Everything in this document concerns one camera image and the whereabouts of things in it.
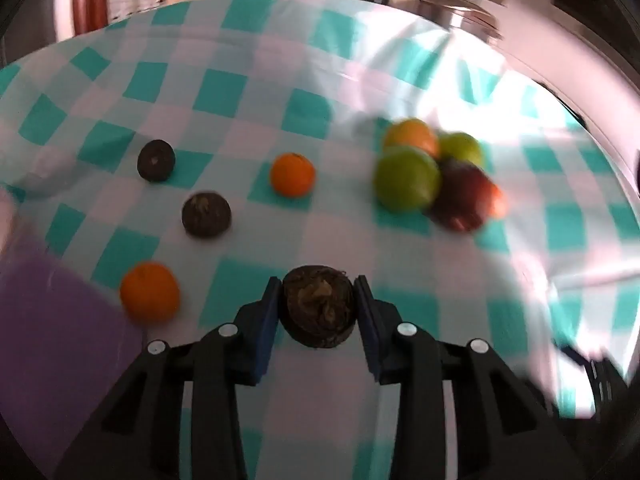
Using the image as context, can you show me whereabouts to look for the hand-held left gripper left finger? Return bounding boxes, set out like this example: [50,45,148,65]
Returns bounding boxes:
[55,276,281,480]

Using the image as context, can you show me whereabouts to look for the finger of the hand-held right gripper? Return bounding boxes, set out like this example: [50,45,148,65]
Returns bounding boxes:
[562,342,632,418]

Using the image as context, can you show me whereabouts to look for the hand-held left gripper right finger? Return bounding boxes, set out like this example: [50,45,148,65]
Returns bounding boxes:
[354,275,587,480]

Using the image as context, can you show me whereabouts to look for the dark brown passion fruit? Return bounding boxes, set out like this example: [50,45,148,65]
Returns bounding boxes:
[278,265,359,350]
[181,191,233,239]
[137,139,176,181]

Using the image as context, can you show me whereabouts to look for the orange tangerine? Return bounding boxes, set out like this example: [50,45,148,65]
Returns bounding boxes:
[270,152,317,198]
[486,181,509,221]
[119,261,181,325]

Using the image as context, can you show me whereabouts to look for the large green apple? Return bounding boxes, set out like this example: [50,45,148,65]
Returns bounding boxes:
[374,147,443,213]

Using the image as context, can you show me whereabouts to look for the dark red apple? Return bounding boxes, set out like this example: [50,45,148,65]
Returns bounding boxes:
[426,159,497,233]

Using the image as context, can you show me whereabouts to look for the purple storage box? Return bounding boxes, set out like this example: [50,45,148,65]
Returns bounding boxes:
[0,187,147,466]

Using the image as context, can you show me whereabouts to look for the yellow-orange tangerine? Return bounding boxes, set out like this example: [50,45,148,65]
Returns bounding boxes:
[383,118,441,158]

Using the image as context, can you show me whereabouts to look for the small green citrus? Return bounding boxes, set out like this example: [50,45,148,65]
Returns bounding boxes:
[438,132,485,168]

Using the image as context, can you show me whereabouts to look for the teal white checked tablecloth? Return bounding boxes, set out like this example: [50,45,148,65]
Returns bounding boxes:
[0,0,638,480]

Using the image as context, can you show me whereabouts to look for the silver electric cooker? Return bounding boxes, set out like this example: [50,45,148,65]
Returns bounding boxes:
[372,0,506,46]

